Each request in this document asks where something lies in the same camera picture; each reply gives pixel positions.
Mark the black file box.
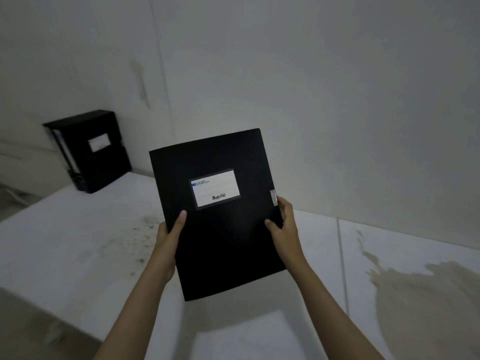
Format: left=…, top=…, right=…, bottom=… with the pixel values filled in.
left=149, top=128, right=287, bottom=302
left=42, top=109, right=133, bottom=194

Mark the person's right hand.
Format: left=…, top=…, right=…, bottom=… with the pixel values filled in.
left=264, top=196, right=308, bottom=273

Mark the person's left forearm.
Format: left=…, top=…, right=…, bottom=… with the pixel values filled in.
left=92, top=263, right=169, bottom=360

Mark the person's right forearm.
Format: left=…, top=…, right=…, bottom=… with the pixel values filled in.
left=293, top=257, right=387, bottom=360

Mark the person's left hand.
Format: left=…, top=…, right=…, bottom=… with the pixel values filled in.
left=149, top=210, right=188, bottom=285

